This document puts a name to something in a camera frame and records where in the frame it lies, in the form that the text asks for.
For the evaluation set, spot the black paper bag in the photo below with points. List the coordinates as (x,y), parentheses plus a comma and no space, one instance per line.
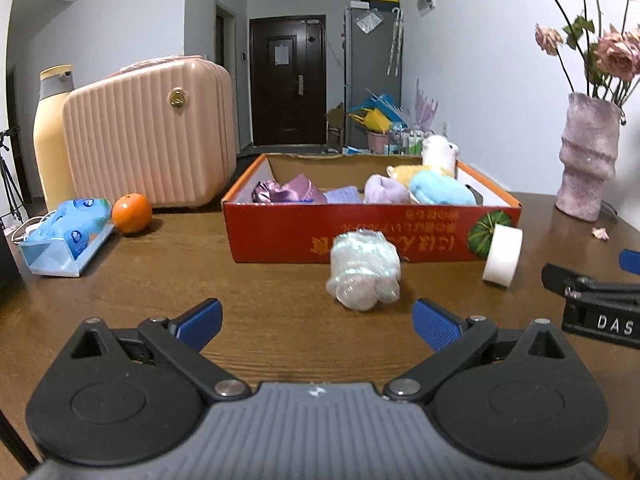
(7,265)

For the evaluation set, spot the bunch of dried pink roses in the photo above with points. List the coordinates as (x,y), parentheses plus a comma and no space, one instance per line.
(617,52)

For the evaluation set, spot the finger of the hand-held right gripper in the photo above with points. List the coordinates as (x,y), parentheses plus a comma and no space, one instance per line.
(631,261)
(560,280)

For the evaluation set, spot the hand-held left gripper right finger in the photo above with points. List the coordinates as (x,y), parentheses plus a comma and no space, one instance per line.
(437,325)

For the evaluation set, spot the dark brown entrance door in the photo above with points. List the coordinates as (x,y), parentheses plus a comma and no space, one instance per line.
(287,90)

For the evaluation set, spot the orange fruit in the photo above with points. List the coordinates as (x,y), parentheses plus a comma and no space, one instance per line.
(131,214)

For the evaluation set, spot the blue and yellow bags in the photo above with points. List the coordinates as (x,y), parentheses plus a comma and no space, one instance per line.
(375,115)

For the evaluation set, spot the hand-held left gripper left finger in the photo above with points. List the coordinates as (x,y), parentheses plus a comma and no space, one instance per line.
(202,322)

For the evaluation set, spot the yellow thermos bottle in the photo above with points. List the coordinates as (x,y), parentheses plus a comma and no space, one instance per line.
(47,150)

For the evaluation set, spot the red cardboard box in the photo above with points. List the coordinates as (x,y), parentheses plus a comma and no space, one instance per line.
(280,232)

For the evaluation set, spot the mottled pink ceramic vase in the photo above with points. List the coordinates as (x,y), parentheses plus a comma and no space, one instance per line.
(587,160)

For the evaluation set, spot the lilac fluffy towel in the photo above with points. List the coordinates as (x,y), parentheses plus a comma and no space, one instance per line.
(385,191)

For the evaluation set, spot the blue tissue pack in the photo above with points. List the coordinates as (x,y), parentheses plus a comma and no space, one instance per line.
(70,232)

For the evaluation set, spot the purple folded umbrella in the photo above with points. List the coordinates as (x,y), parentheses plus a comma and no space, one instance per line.
(425,110)

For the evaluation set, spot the white tape roll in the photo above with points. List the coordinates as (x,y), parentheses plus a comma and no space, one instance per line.
(502,257)

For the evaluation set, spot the white sheep plush toy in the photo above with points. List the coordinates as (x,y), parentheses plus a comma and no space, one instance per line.
(440,187)

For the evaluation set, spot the iridescent crinkled plastic ball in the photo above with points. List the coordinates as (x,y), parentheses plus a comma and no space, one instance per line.
(362,270)

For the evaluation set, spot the purple satin scrunchie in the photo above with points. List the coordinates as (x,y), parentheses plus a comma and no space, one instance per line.
(285,191)

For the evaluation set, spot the pink ribbed suitcase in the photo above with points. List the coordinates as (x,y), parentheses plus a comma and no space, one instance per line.
(145,135)

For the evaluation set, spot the open brown carton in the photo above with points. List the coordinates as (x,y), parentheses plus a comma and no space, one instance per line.
(336,127)

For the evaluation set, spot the grey refrigerator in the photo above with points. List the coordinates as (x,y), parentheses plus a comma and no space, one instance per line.
(370,65)

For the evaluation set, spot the folded white umbrella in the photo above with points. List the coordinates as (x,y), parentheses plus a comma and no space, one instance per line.
(395,42)

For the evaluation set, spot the black tripod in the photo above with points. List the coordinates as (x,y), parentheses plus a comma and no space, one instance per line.
(9,180)

